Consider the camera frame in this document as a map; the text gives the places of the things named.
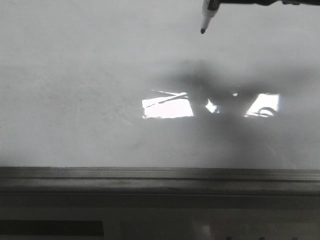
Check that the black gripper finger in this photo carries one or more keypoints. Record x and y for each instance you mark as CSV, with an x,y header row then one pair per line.
x,y
270,2

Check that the white whiteboard with aluminium frame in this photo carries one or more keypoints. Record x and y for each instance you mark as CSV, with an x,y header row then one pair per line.
x,y
125,103

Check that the black and white whiteboard marker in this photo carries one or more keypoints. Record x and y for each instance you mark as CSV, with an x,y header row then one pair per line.
x,y
209,10

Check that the black rectangular label strip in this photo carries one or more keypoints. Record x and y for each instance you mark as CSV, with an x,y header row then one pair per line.
x,y
51,228

